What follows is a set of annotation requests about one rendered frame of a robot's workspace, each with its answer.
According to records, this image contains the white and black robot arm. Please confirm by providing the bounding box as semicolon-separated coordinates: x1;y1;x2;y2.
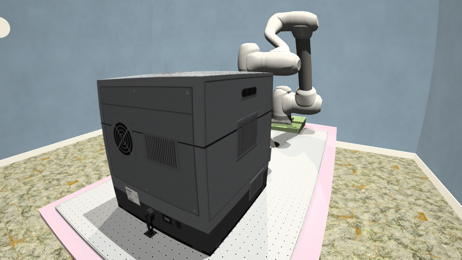
238;11;322;125

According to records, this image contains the dark grey instrument cabinet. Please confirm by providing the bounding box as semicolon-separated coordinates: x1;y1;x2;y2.
97;71;273;256

